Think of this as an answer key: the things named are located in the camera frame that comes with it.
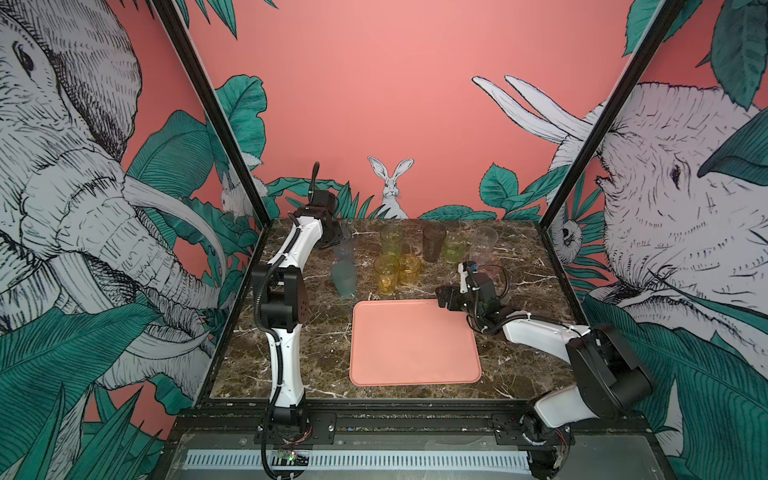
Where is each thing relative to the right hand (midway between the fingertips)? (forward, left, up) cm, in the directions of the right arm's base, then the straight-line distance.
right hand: (443, 286), depth 90 cm
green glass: (+15, +16, +4) cm, 23 cm away
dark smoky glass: (+20, +2, +2) cm, 20 cm away
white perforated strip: (-43, -5, -9) cm, 45 cm away
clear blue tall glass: (+22, +34, -10) cm, 42 cm away
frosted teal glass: (+4, +31, -1) cm, 31 cm away
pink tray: (-14, +11, -9) cm, 20 cm away
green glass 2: (+23, -8, -7) cm, 25 cm away
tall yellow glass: (+9, +18, -3) cm, 20 cm away
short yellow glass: (+12, +9, -8) cm, 17 cm away
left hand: (+17, +35, +5) cm, 40 cm away
